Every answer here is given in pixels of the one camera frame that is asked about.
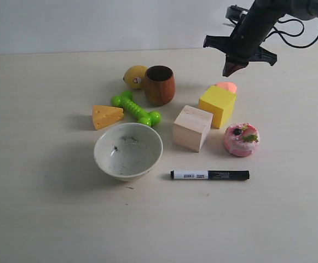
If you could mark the brown wooden cup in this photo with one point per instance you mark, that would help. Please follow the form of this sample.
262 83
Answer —
159 85

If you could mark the yellow foam cube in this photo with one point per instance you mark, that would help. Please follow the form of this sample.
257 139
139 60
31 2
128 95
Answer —
219 102

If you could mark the black and white marker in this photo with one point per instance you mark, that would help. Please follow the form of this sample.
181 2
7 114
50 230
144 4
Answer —
235 175

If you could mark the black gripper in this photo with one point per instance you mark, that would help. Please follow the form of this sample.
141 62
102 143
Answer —
240 48

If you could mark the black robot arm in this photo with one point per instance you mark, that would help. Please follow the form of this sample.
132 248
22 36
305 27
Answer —
252 28

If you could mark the small pink orange object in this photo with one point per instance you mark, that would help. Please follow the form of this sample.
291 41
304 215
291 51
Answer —
229 86

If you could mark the yellow toy cheese wedge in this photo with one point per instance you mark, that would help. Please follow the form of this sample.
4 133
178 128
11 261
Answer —
103 116

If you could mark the pink toy cake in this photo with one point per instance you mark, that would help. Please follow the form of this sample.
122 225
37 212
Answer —
241 139

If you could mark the light wooden cube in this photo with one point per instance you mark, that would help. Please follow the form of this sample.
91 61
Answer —
191 127

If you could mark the yellow lemon with sticker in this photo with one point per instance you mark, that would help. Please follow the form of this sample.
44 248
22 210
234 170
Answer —
134 76

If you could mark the green bone-shaped toy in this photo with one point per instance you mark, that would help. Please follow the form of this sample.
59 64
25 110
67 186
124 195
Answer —
124 100

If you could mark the white ceramic bowl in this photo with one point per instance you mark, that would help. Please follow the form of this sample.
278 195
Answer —
128 151

